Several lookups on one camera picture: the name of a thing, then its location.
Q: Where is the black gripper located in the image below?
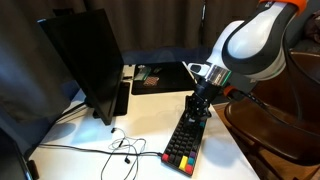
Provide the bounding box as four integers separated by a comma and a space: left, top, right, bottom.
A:
184, 94, 213, 130

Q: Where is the black keyboard with coloured keys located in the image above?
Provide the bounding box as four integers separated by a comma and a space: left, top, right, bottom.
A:
160, 111, 208, 177

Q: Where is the black desk mat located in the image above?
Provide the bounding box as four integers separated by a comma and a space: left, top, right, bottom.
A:
130, 61, 198, 96

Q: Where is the red checkered coaster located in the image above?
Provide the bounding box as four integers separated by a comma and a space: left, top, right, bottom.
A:
143, 76, 161, 88

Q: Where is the blue fabric cover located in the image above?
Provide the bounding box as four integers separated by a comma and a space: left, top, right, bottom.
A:
121, 46, 214, 67

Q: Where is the green and white packet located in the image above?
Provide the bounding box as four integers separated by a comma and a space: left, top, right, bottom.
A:
133, 64, 152, 81

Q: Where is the brown wooden chair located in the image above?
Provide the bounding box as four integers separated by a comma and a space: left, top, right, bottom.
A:
222, 49, 320, 180

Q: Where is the grey curtain panel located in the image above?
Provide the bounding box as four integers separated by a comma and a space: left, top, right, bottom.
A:
0, 0, 88, 151
83, 0, 264, 64

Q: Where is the black monitor with rectangular base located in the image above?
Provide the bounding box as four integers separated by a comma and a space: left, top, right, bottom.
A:
37, 8, 132, 127

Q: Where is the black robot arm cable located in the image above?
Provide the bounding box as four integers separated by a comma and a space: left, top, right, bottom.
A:
233, 33, 320, 138

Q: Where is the black earphone cable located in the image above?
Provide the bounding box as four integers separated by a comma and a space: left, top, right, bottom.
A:
99, 126, 148, 180

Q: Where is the black keyboard cable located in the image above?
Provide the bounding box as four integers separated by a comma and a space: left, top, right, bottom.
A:
37, 142, 164, 158

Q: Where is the black monitor cable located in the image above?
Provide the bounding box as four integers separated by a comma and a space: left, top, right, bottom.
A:
54, 102, 92, 125

